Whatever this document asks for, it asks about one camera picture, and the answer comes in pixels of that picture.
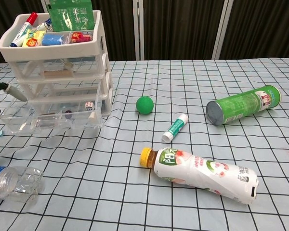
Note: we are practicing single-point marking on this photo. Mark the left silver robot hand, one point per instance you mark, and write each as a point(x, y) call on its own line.
point(12, 92)

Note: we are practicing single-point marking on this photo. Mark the white plastic drawer organizer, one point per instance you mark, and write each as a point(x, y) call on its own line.
point(50, 49)

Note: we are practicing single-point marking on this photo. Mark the brown wooden block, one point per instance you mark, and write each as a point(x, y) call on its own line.
point(57, 74)

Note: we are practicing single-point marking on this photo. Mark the yellow lion cartoon packet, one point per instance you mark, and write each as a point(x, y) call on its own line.
point(32, 42)

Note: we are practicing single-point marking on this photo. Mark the dark round small object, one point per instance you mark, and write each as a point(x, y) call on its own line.
point(69, 114)

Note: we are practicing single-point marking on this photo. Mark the red-capped whiteboard marker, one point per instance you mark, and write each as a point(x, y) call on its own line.
point(24, 30)

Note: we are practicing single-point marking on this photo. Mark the blue-capped white marker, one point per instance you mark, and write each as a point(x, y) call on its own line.
point(44, 25)

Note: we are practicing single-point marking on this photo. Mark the white die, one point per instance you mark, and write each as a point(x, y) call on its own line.
point(89, 106)

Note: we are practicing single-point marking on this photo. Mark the white small block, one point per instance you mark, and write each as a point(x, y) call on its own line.
point(93, 118)

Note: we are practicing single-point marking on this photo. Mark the red cartoon packet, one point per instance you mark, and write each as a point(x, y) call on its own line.
point(80, 36)

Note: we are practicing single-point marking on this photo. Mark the clear blue-label water bottle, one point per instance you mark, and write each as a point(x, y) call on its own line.
point(14, 183)

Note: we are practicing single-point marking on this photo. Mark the green tea packet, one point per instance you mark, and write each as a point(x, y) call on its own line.
point(69, 3)
point(69, 20)

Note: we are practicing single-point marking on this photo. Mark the green foam ball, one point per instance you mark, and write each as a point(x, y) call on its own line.
point(144, 105)

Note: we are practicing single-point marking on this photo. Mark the green white glue stick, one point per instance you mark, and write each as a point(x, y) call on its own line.
point(174, 127)

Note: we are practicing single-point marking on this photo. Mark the blue checkered tablecloth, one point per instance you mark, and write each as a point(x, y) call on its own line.
point(135, 204)

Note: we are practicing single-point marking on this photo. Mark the yellow-capped tea bottle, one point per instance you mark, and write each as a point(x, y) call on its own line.
point(195, 173)

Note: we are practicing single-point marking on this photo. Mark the green chip can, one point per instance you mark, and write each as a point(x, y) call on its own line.
point(243, 103)

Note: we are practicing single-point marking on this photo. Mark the black folding screen white frame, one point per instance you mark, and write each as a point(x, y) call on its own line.
point(183, 24)

